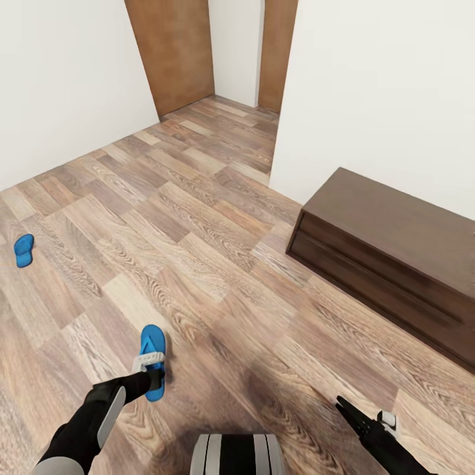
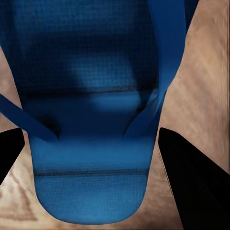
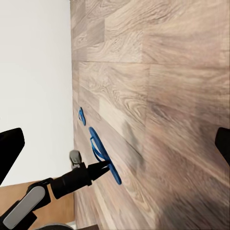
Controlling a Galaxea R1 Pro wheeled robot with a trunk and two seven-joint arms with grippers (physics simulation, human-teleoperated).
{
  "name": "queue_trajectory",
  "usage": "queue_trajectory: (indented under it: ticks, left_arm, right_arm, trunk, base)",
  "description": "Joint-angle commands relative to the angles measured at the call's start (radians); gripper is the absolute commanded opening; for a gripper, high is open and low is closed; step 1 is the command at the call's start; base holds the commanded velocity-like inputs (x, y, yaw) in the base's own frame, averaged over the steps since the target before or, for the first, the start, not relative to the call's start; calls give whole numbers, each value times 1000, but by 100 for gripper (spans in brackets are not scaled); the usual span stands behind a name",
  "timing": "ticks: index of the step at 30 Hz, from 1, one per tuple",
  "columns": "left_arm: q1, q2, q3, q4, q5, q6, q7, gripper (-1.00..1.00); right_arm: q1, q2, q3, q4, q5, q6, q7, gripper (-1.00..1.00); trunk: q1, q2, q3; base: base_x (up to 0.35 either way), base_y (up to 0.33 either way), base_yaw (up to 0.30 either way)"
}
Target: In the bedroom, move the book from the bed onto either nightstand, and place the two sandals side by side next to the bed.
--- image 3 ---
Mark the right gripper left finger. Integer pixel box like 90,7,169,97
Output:
0,127,25,185

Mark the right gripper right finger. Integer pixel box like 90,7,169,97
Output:
215,127,230,166

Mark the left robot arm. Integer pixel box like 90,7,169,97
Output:
0,150,111,230

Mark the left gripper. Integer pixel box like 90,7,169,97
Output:
62,160,111,193

